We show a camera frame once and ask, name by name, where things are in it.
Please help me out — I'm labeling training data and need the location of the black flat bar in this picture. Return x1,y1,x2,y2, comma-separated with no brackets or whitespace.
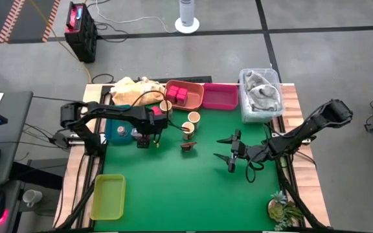
137,75,213,85

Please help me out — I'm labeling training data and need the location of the yellow-green plastic bin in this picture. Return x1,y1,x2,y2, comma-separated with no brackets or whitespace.
89,173,127,221

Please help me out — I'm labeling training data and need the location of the black table frame rail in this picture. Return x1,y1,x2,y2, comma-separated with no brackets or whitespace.
55,84,108,232
271,122,329,232

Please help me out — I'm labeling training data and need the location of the green table mat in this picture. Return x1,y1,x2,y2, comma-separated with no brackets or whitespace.
94,103,282,232

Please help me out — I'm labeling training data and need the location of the clear plastic storage container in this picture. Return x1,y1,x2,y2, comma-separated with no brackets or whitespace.
238,67,286,124

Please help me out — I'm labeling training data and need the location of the pink plastic bin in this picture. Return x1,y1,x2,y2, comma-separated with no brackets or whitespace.
202,82,240,111

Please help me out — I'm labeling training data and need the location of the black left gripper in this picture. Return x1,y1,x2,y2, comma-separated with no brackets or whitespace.
134,108,170,150

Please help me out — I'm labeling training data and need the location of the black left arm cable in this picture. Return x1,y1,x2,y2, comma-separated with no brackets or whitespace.
130,90,191,132

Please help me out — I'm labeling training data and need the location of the teal plastic bin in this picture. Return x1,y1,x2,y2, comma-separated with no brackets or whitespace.
104,105,136,146

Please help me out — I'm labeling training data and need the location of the yellow crumpled cloth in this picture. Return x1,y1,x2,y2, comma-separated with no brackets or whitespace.
109,76,166,107

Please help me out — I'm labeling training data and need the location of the potted succulent plant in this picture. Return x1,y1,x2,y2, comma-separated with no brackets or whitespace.
267,190,304,232

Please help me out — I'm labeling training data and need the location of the white fan cable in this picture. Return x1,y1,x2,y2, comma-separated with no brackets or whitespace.
93,0,178,34

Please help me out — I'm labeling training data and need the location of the grey crumpled cloth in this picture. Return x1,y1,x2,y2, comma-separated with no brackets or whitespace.
243,70,282,113

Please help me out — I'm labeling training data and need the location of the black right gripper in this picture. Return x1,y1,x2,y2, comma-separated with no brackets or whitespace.
212,129,262,173

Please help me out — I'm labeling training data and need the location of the yellow floor cable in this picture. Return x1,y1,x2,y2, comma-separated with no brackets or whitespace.
27,0,93,84

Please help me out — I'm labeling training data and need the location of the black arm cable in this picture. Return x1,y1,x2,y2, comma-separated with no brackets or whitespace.
130,90,191,132
245,157,266,184

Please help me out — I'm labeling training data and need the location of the white mug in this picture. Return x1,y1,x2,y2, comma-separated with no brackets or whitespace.
21,188,43,208

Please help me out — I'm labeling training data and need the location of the white tower fan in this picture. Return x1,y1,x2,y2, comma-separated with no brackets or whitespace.
174,0,201,35

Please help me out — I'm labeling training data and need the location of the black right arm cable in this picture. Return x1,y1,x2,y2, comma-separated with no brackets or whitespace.
245,157,266,184

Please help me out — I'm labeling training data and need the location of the orange plastic bin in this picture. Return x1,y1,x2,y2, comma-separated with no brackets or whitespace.
164,79,205,112

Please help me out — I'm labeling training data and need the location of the grey desk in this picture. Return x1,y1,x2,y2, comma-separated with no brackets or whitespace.
0,91,34,186

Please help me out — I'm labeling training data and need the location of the black and red toolbox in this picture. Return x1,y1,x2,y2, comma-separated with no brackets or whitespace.
63,1,98,64

